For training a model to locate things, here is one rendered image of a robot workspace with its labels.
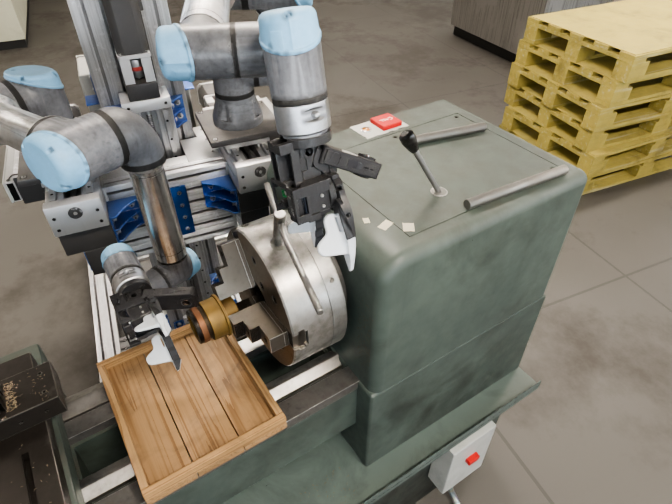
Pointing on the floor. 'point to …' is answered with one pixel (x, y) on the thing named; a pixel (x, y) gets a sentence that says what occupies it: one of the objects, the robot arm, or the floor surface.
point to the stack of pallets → (597, 89)
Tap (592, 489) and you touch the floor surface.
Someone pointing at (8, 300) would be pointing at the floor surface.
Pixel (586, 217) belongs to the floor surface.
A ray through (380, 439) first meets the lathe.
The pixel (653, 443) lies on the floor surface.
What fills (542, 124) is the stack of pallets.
